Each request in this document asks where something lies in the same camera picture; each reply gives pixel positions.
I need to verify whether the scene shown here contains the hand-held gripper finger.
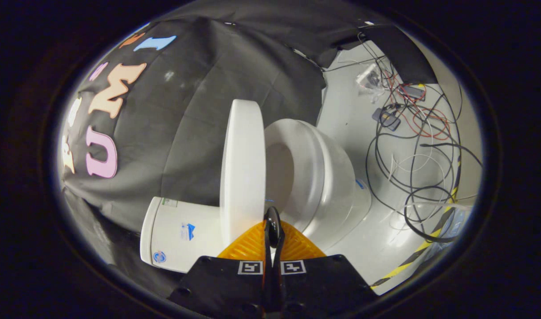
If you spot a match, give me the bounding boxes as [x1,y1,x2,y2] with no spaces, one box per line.
[169,206,274,319]
[274,206,378,319]

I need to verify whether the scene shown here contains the white toilet lid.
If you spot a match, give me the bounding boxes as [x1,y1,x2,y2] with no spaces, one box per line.
[220,99,267,249]

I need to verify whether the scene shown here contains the white toilet seat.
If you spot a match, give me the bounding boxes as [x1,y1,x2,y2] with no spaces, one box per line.
[264,119,334,222]

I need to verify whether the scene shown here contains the black backdrop cloth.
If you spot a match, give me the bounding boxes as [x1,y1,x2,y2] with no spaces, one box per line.
[60,0,438,298]

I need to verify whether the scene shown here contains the yellow black floor tape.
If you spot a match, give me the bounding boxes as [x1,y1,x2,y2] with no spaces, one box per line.
[370,159,462,289]

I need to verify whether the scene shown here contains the small black device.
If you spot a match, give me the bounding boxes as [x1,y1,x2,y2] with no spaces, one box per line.
[372,106,402,132]

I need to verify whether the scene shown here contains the clear plastic bag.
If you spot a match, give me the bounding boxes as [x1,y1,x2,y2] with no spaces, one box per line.
[356,63,387,101]

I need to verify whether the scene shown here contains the black cable tangle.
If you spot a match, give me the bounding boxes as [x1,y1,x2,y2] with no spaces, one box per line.
[357,31,483,243]

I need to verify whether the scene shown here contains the white wire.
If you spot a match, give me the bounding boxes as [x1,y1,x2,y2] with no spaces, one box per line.
[386,106,473,231]

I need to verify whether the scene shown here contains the red wire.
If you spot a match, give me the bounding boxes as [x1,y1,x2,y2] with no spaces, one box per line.
[386,73,452,141]

